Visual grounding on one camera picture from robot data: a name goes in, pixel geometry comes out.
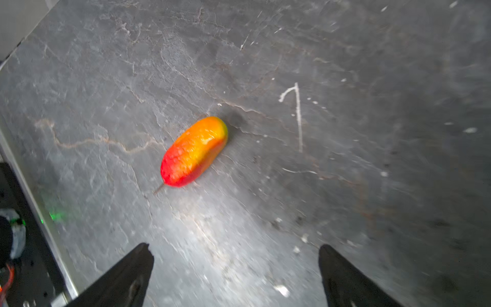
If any red orange mango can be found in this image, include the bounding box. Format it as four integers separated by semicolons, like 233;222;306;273
161;116;228;188

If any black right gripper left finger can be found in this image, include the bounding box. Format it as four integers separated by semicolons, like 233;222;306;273
66;243;154;307

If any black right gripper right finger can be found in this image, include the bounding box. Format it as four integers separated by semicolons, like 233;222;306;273
318;244;401;307

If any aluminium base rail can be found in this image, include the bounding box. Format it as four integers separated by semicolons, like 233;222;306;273
1;125;78;306

